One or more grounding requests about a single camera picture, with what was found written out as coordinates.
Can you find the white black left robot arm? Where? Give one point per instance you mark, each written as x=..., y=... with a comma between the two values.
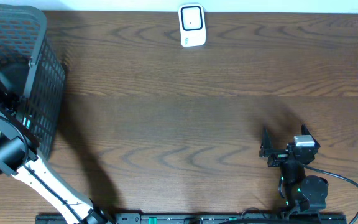
x=29, y=108

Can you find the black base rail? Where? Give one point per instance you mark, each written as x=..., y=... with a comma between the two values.
x=136, y=218

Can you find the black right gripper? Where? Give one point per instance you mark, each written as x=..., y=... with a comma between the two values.
x=278, y=155

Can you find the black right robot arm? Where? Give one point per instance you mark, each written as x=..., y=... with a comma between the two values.
x=303, y=194

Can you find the dark grey plastic basket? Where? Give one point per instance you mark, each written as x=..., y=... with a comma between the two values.
x=23, y=38

